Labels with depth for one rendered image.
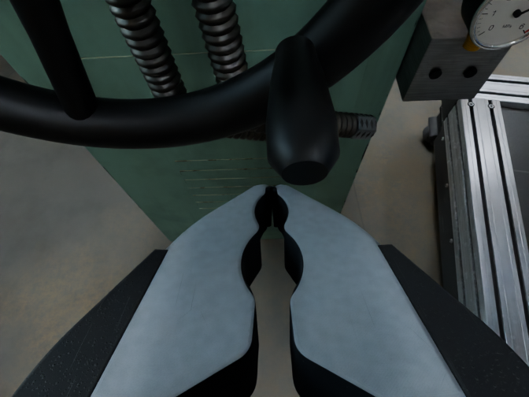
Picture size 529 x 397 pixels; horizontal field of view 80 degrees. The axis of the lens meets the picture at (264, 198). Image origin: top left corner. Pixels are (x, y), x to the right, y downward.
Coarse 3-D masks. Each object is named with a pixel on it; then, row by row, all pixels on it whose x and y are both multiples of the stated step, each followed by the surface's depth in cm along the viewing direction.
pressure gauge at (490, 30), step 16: (464, 0) 26; (480, 0) 24; (496, 0) 23; (512, 0) 23; (528, 0) 23; (464, 16) 26; (480, 16) 24; (496, 16) 24; (512, 16) 24; (528, 16) 24; (480, 32) 26; (496, 32) 26; (512, 32) 26; (528, 32) 26; (464, 48) 30; (496, 48) 27
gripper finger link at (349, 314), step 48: (288, 192) 11; (288, 240) 9; (336, 240) 9; (336, 288) 7; (384, 288) 7; (336, 336) 6; (384, 336) 6; (336, 384) 6; (384, 384) 5; (432, 384) 5
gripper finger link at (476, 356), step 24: (408, 264) 8; (408, 288) 7; (432, 288) 7; (432, 312) 7; (456, 312) 6; (432, 336) 6; (456, 336) 6; (480, 336) 6; (456, 360) 6; (480, 360) 6; (504, 360) 6; (480, 384) 5; (504, 384) 5; (528, 384) 5
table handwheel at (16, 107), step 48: (48, 0) 12; (336, 0) 12; (384, 0) 11; (48, 48) 13; (336, 48) 12; (0, 96) 16; (48, 96) 16; (192, 96) 17; (240, 96) 15; (96, 144) 18; (144, 144) 18; (192, 144) 18
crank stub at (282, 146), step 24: (288, 48) 12; (312, 48) 12; (288, 72) 11; (312, 72) 11; (288, 96) 10; (312, 96) 10; (288, 120) 10; (312, 120) 10; (336, 120) 11; (288, 144) 10; (312, 144) 10; (336, 144) 10; (288, 168) 10; (312, 168) 10
